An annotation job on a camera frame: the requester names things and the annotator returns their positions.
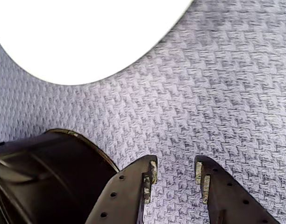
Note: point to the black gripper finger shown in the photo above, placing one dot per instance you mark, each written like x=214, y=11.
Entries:
x=124, y=193
x=227, y=200

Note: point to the white round plate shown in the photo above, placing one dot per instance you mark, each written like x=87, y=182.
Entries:
x=75, y=35

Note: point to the black metal bucket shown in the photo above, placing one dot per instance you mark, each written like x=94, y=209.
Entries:
x=52, y=175

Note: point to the blue woven table cloth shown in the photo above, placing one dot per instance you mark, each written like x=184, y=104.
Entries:
x=203, y=93

